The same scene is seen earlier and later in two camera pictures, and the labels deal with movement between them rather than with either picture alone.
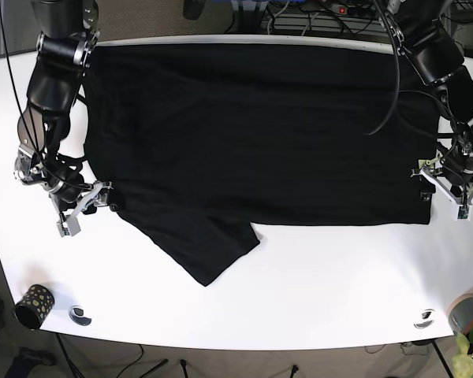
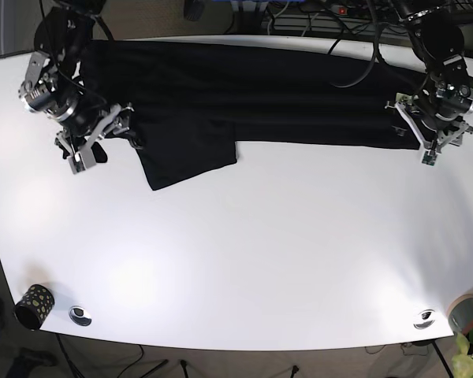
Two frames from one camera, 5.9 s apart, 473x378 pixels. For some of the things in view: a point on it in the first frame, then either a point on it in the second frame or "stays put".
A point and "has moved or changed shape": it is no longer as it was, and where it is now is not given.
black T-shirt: [196, 144] has moved or changed shape
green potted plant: [463, 365] stays put
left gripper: [460, 196] -> [437, 117]
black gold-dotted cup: [31, 309] stays put
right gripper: [98, 195] -> [80, 150]
